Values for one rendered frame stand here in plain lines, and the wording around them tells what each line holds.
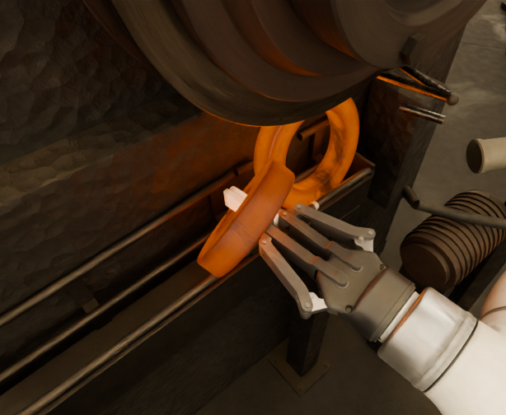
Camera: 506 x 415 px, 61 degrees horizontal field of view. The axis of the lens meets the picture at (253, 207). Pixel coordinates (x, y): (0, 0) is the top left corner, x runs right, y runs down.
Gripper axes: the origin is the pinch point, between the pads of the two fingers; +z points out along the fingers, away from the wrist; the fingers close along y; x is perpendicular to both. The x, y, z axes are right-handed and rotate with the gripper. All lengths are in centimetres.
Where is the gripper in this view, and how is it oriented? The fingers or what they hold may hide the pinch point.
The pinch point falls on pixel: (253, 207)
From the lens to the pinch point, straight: 52.4
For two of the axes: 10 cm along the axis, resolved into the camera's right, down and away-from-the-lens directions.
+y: 6.8, -6.2, 3.9
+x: -0.2, -5.5, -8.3
